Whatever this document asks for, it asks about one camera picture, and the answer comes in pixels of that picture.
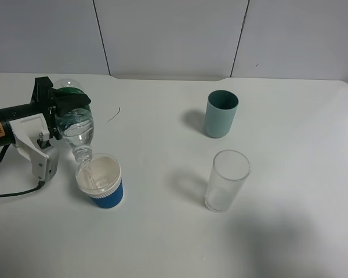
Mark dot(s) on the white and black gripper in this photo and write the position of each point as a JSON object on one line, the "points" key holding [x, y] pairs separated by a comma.
{"points": [[35, 123]]}

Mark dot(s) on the clear bottle with green label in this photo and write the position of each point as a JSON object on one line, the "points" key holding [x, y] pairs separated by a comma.
{"points": [[77, 128]]}

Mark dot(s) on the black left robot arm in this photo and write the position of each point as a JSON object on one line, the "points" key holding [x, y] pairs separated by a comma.
{"points": [[5, 124]]}

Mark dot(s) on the blue and white cup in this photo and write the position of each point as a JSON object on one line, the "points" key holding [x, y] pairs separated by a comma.
{"points": [[101, 180]]}

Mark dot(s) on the teal green cup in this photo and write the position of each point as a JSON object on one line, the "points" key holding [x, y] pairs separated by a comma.
{"points": [[220, 112]]}

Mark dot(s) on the clear glass tumbler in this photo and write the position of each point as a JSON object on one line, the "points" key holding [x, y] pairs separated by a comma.
{"points": [[230, 169]]}

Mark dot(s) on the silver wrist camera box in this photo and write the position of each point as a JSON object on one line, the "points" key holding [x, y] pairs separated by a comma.
{"points": [[44, 163]]}

